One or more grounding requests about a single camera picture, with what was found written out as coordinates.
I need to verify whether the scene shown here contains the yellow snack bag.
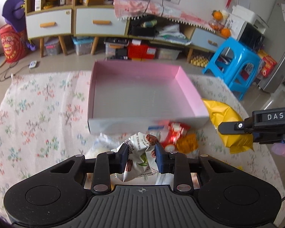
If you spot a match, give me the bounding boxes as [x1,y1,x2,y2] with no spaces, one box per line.
[203,99,253,154]

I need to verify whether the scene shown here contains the white pecan snack packet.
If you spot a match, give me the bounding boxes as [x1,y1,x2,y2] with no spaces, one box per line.
[111,132,158,185]

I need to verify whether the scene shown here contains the orange snack packet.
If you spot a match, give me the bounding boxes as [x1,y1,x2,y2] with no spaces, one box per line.
[176,133,199,154]

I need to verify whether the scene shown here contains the red white candy packet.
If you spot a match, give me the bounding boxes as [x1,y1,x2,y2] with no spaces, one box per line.
[161,122,191,152]

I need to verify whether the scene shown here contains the blue plastic stool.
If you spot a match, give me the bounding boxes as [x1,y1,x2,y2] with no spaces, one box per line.
[202,37,261,100]

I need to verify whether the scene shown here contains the pink cardboard box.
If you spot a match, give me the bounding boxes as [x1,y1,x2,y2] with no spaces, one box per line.
[87,60,209,134]

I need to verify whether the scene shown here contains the floral tablecloth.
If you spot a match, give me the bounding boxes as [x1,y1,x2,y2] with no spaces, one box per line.
[0,71,285,223]

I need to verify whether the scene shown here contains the silver refrigerator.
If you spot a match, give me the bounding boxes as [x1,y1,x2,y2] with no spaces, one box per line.
[258,0,285,93]

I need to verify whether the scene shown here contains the black microwave oven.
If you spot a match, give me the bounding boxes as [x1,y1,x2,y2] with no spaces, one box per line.
[237,22,265,52]

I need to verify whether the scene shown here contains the orange fruit lower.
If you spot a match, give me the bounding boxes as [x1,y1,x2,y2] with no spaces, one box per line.
[220,28,231,38]

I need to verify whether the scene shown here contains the orange fruit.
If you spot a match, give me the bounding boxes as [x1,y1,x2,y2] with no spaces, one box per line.
[211,10,223,21]
[220,28,231,38]

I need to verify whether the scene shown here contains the orange fruit upper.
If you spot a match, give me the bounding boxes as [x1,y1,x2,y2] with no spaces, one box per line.
[211,10,223,21]

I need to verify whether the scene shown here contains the red storage box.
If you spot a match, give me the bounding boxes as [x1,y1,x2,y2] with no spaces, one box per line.
[127,43,156,59]

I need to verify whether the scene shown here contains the clear bin blue lid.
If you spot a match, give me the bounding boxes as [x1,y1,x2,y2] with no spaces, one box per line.
[72,36,94,56]

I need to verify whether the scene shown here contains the low wooden tv stand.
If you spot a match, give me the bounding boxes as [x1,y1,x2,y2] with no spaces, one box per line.
[125,15,227,61]

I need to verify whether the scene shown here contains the red printed bucket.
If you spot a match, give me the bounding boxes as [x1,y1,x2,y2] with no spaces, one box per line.
[0,24,28,64]

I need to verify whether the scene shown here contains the pink checkered cloth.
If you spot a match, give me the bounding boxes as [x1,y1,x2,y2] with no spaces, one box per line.
[113,0,215,33]

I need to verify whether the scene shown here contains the wooden cabinet with drawers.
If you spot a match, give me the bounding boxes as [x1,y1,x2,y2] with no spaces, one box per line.
[25,0,129,56]

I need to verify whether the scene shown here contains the purple plush toy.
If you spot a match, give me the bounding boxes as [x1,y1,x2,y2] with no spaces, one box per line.
[1,0,37,52]

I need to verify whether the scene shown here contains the white power adapter with cable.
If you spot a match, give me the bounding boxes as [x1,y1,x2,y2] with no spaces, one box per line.
[0,60,38,82]

